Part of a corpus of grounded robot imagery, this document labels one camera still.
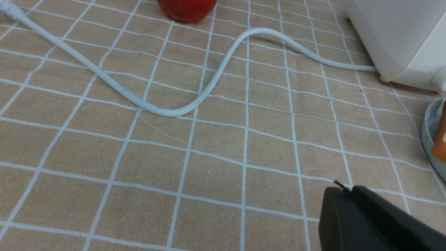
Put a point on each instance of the light green round plate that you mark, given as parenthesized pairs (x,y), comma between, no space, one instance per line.
(429,132)

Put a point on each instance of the red apple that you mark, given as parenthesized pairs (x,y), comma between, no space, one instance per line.
(187,11)

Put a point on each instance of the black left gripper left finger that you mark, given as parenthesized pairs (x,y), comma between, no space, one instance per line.
(344,224)

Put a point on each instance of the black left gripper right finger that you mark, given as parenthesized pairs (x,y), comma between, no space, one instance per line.
(400,229)

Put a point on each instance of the toast slice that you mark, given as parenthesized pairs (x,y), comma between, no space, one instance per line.
(439,145)

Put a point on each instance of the white two-slot toaster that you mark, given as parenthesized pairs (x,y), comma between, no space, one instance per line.
(405,39)

